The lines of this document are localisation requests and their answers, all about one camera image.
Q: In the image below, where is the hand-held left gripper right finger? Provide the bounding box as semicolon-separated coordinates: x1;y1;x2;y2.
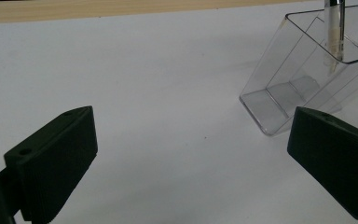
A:
286;105;358;224

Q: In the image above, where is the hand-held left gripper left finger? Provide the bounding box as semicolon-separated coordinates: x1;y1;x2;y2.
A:
3;105;99;224

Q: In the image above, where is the clear acrylic organizer box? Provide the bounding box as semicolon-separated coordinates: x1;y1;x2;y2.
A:
239;3;358;137

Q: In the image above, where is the clear silver pen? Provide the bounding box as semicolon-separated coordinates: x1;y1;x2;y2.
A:
323;0;347;77

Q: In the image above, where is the white table sheet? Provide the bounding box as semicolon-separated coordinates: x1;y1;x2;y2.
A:
0;0;358;224

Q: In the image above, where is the wooden table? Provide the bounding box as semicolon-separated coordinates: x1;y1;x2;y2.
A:
0;0;312;25

